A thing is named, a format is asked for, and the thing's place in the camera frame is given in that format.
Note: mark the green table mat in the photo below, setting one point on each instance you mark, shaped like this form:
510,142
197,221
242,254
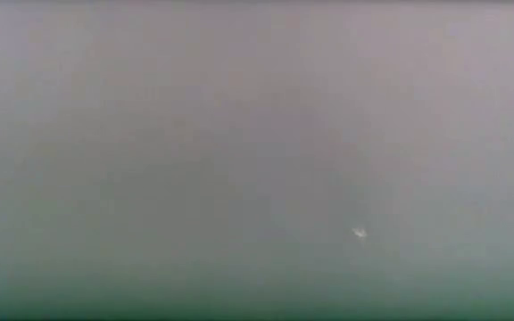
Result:
257,315

